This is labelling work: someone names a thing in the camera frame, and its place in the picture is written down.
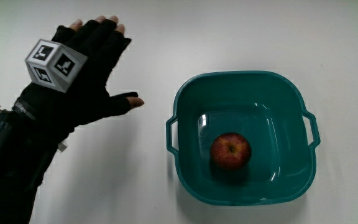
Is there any person's left hand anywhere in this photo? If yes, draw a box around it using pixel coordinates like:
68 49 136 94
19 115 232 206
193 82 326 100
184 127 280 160
12 15 145 135

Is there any red apple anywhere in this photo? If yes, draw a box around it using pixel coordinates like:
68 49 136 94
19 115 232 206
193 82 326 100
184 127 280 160
209 132 252 171

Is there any teal plastic basin plate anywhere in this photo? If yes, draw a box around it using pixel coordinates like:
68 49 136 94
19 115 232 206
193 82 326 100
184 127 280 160
165 70 321 207

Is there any person's left forearm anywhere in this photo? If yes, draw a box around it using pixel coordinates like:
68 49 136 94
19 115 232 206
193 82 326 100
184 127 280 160
0 105 68 224

